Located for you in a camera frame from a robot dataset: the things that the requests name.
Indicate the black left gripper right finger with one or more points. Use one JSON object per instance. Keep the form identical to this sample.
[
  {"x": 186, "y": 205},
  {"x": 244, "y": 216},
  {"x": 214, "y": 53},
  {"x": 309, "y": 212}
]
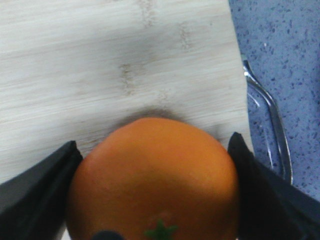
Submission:
[{"x": 270, "y": 208}]

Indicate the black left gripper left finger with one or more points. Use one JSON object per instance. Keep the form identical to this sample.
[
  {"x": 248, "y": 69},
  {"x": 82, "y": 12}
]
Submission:
[{"x": 32, "y": 204}]

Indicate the whole orange fruit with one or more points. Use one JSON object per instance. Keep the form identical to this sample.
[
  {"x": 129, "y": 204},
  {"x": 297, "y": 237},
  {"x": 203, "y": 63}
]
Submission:
[{"x": 156, "y": 172}]

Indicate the wooden cutting board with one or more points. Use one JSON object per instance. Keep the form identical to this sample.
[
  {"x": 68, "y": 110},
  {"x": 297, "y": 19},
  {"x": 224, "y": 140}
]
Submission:
[{"x": 78, "y": 70}]

